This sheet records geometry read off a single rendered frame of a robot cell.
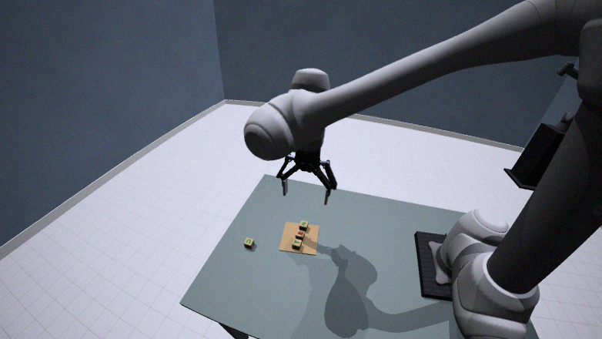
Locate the tan flat mat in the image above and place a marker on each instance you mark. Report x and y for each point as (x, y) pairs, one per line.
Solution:
(309, 243)

